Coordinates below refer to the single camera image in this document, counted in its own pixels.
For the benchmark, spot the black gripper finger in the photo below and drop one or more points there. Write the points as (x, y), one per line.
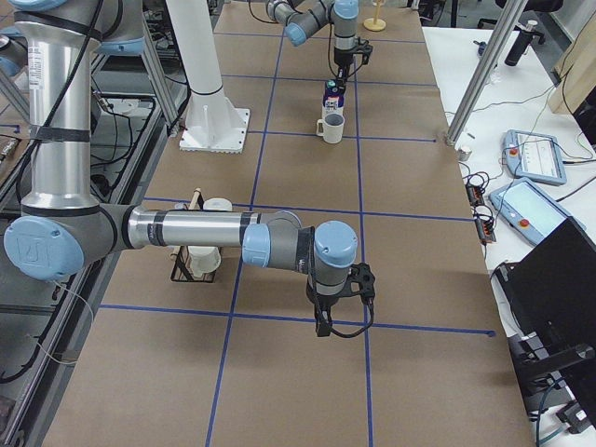
(323, 324)
(341, 79)

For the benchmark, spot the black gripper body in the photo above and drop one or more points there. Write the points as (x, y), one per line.
(324, 303)
(343, 59)

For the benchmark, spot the blue white milk carton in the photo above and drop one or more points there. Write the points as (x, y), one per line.
(333, 98)

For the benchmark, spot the white mug grey inside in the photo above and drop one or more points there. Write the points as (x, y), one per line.
(331, 128)

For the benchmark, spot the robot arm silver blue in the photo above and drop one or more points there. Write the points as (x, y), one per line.
(342, 15)
(73, 214)

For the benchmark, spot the wooden cup tree stand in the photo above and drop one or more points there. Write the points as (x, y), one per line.
(375, 23)

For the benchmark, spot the white mug on rack left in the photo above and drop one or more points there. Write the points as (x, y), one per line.
(203, 260)

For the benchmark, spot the white mug on rack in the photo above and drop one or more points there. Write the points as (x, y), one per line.
(217, 204)
(203, 260)

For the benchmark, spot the small metal cylinder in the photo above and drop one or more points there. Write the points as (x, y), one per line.
(464, 153)

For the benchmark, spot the white mug on rack right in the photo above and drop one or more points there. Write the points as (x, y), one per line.
(217, 204)

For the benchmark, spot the black power strip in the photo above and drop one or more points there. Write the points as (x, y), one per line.
(482, 215)

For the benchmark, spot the black bottle on desk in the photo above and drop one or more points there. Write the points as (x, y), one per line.
(523, 40)

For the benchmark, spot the teach pendant far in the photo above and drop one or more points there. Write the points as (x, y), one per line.
(535, 156)

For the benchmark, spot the teach pendant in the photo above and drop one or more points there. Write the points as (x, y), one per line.
(528, 209)
(535, 156)

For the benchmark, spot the teach pendant near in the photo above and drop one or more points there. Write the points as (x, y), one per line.
(528, 209)

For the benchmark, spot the black laptop monitor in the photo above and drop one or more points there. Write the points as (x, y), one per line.
(551, 292)

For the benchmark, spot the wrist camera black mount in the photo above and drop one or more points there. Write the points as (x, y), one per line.
(361, 283)

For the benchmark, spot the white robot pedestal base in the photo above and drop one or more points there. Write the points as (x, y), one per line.
(212, 122)

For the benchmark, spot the black wire mug rack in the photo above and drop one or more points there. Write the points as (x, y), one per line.
(180, 257)

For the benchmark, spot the aluminium frame post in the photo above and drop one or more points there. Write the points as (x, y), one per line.
(509, 16)

